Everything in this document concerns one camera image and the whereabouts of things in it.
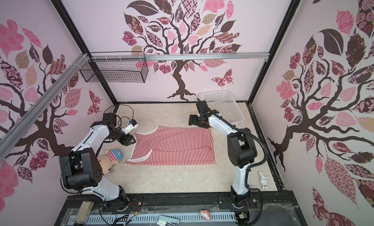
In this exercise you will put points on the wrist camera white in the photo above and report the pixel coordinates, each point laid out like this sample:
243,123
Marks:
130,126
203,109

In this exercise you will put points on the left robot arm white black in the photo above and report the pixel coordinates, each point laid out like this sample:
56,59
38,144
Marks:
84,170

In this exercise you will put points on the plush doll blue hat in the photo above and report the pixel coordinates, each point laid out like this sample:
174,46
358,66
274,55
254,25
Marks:
110,158

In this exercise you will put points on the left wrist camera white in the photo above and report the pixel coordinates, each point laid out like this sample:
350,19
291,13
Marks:
130,126

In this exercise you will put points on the red white striped tank top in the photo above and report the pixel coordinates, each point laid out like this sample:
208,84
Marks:
168,146

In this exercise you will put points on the black wire mesh basket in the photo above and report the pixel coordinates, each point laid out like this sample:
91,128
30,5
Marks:
117,67

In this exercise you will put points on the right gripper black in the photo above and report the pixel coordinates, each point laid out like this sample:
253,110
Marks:
199,119

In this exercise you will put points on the beige box on base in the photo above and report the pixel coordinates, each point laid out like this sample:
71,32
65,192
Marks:
83,213

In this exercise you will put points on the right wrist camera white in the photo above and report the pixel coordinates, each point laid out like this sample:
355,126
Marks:
203,109

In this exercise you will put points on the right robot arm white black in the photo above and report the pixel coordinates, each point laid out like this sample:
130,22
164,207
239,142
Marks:
241,152

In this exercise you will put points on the aluminium rail wall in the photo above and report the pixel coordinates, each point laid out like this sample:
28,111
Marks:
9,141
168,57

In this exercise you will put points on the aluminium rail left wall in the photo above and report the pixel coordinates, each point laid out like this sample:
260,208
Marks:
9,141

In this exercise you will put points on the white plastic laundry basket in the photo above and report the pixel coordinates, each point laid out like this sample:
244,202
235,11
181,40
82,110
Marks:
225,104

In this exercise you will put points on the red white small toy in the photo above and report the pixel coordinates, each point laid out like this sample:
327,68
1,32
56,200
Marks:
205,215

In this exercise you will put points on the white slotted cable duct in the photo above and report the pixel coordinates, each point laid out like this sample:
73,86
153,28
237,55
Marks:
177,218

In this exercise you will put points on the aluminium rail back wall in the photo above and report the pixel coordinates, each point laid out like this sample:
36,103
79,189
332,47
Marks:
168,57

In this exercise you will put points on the white device on duct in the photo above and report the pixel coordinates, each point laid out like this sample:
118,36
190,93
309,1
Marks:
167,221

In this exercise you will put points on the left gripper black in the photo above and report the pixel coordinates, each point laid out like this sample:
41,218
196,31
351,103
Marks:
126,141

